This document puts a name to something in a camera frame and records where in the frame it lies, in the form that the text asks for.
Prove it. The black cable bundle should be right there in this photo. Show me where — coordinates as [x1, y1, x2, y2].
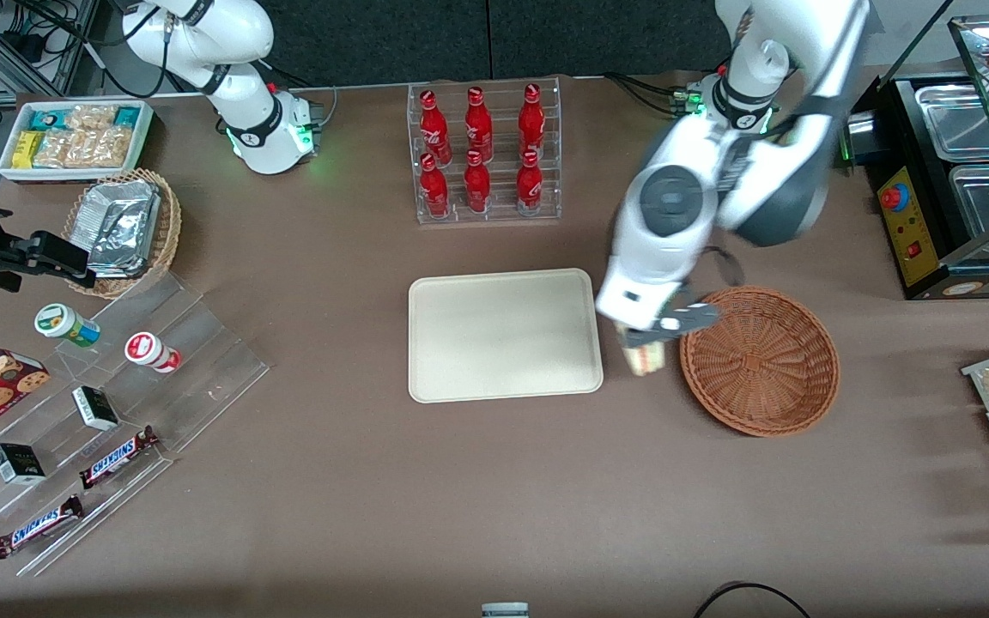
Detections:
[604, 73, 689, 117]

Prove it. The silver foil pack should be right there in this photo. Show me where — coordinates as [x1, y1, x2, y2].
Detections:
[81, 179, 161, 211]
[87, 193, 161, 277]

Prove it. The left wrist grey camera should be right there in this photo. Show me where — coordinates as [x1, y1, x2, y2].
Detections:
[653, 302, 723, 337]

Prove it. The red cola bottle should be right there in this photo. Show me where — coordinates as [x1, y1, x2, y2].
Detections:
[464, 87, 495, 164]
[419, 89, 453, 167]
[516, 150, 544, 215]
[418, 154, 451, 218]
[464, 151, 492, 214]
[518, 83, 547, 160]

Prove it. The clear acrylic tiered stand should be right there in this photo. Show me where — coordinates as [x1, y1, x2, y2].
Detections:
[0, 270, 270, 578]

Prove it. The green lid sunflower jar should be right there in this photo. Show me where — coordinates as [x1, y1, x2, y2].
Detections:
[34, 303, 102, 348]

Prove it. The white rectangular bin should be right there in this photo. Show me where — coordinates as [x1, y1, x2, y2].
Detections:
[0, 100, 155, 184]

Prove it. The aluminium frame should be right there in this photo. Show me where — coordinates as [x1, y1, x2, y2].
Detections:
[0, 0, 102, 100]

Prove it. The Snickers chocolate bar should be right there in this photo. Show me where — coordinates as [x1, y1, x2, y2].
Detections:
[78, 426, 161, 490]
[0, 494, 85, 560]

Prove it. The clear acrylic bottle rack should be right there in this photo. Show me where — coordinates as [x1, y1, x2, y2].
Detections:
[407, 77, 562, 224]

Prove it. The small black carton box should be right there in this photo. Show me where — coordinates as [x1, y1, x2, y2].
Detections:
[0, 442, 47, 486]
[71, 385, 120, 432]

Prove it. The cream plastic tray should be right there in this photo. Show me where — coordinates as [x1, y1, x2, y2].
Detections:
[409, 269, 604, 404]

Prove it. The brown wicker basket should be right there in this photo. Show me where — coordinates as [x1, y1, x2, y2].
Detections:
[680, 286, 840, 437]

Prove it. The light wicker basket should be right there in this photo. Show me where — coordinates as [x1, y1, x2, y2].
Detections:
[63, 168, 182, 299]

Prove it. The black hot dog machine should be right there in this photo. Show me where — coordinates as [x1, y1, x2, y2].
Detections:
[846, 13, 989, 301]

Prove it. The triangle sandwich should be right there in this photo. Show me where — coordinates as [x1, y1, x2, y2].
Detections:
[621, 329, 677, 379]

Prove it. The red lid white jar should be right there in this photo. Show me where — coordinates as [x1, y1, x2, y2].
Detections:
[124, 331, 182, 374]

